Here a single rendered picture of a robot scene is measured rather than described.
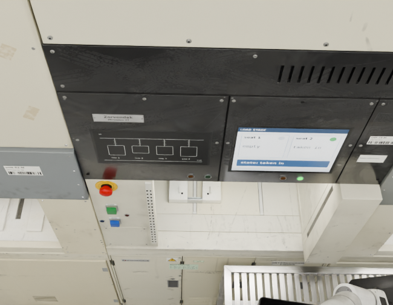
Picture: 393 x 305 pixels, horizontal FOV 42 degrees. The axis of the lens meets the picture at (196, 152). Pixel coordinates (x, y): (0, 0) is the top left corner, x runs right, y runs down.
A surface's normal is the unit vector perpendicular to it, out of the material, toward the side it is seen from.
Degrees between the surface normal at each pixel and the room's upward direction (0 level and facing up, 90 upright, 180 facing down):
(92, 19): 92
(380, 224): 90
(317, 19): 93
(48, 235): 0
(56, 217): 90
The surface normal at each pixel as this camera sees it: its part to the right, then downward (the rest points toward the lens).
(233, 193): 0.03, -0.54
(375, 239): 0.00, 0.84
